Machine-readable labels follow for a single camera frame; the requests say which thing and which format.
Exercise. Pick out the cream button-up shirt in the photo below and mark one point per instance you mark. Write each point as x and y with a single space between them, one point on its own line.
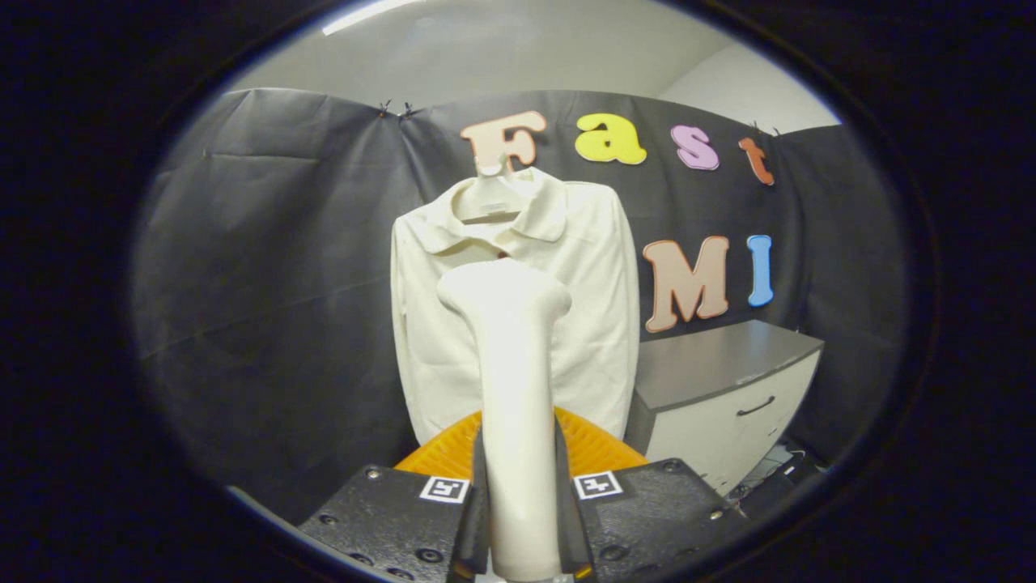
429 356

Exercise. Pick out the white garment steamer head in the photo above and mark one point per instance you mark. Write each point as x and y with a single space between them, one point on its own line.
514 405

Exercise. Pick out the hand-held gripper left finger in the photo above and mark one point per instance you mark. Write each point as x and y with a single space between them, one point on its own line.
405 522

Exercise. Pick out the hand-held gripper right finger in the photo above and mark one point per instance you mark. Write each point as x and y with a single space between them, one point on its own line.
647 518

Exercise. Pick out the black box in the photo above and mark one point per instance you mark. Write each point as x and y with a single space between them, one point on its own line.
781 486

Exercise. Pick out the white clothes hanger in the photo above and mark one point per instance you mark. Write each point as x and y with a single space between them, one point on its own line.
490 198

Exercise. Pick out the white cabinet with grey top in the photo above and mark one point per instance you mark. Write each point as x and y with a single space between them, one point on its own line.
712 364

